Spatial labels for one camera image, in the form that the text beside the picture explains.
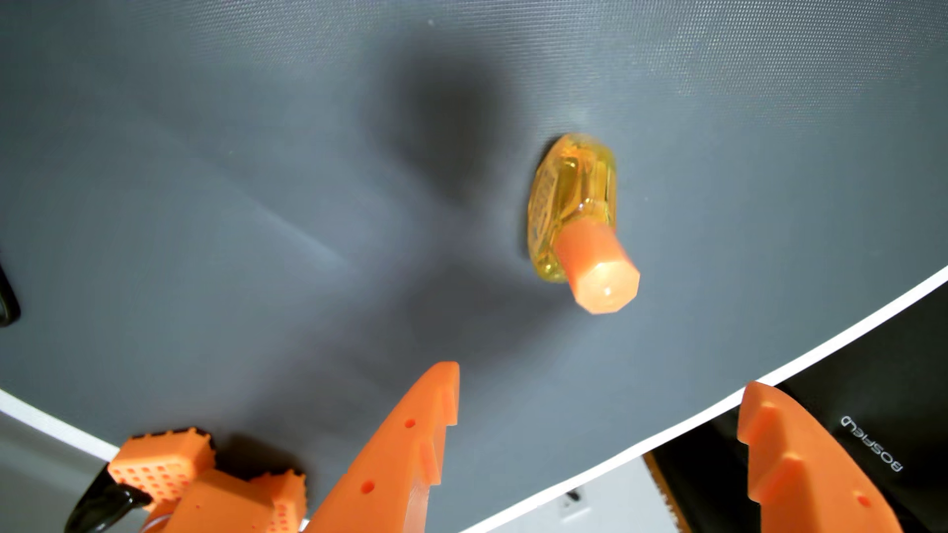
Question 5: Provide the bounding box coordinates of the black clamp handle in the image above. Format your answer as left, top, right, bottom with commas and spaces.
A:
64, 465, 154, 533

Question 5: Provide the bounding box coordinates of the dark grey textured mat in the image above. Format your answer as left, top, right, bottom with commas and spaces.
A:
0, 0, 948, 533

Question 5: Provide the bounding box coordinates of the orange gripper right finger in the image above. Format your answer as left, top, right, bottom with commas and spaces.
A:
737, 381, 906, 533

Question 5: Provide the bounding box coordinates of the black object at mat edge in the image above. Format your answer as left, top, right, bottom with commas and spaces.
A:
0, 265, 22, 328

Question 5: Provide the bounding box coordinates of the yellow eyedrops bottle orange cap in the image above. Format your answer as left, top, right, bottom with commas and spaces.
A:
526, 132, 641, 316

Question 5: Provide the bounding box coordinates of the black fabric bag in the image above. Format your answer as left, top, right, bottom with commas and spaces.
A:
643, 284, 948, 533

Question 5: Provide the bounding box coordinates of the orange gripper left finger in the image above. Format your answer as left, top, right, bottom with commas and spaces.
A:
302, 360, 461, 533

